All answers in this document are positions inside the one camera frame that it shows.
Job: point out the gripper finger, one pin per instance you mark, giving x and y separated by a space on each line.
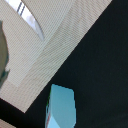
4 56

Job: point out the light blue milk carton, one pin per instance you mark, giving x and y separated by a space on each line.
60 108

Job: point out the pink serving board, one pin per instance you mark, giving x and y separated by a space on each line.
4 124

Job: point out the woven beige placemat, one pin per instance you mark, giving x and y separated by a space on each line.
33 61

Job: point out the beige round plate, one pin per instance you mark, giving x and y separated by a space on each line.
20 7

